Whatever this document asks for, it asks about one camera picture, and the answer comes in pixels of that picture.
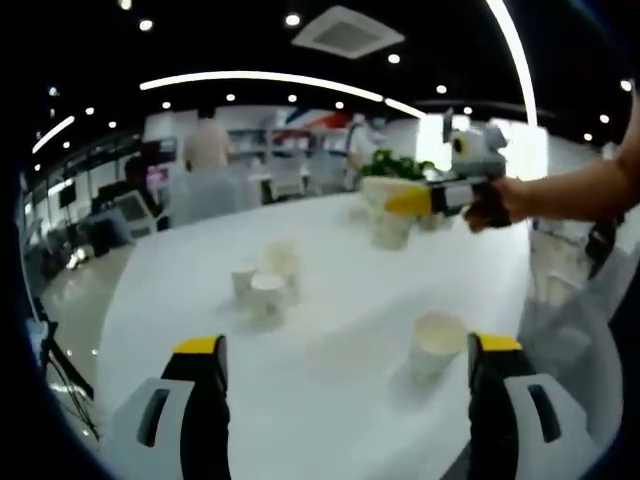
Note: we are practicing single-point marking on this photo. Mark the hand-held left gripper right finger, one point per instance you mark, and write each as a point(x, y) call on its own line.
point(565, 450)

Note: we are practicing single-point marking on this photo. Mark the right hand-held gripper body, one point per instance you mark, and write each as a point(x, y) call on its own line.
point(475, 150)

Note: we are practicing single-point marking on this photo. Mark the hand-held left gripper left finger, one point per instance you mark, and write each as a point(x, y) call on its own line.
point(150, 440)

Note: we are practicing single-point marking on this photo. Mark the green print paper cup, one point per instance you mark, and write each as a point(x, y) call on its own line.
point(435, 350)
point(390, 230)

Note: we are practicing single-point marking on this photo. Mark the cluster of white paper cups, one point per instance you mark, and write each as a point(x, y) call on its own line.
point(267, 295)

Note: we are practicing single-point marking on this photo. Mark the person's right hand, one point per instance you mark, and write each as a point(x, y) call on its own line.
point(492, 210)

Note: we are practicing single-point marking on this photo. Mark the small glass jar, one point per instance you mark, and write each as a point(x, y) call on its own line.
point(436, 221)

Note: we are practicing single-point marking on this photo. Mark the potted green plant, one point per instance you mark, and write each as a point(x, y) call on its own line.
point(395, 165)

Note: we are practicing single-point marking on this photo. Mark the black tripod stand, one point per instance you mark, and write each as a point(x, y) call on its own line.
point(75, 372)

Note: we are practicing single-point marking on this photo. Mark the long ceiling light strip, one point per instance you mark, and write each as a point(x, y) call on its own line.
point(520, 55)

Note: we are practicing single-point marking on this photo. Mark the white mesh office chair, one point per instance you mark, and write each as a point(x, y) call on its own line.
point(287, 187)

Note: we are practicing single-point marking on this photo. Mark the ceiling air vent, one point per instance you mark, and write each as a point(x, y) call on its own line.
point(347, 32)

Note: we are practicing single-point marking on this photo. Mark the white table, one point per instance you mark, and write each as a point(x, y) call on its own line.
point(325, 400)

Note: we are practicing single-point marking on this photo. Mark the white storage shelf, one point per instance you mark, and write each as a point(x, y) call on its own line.
point(250, 145)

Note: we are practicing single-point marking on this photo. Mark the round ceiling downlights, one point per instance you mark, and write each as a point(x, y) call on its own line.
point(292, 20)

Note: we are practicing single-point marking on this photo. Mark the white swivel chair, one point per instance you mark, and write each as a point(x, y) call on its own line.
point(135, 210)

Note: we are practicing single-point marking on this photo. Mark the curved ceiling light strip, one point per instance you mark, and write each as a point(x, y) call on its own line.
point(250, 76)

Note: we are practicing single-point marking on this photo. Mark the grey office partition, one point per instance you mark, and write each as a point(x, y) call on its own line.
point(210, 200)

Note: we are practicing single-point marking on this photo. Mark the pink lit monitor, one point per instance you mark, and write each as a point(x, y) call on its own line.
point(159, 179)

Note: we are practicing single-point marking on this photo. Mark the black monitor on stand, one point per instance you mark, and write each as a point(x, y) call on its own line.
point(66, 192)

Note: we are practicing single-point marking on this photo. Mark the dark display screen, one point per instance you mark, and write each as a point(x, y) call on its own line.
point(159, 152)

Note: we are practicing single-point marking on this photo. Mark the straight ceiling light strip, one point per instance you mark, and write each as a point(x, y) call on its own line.
point(54, 134)

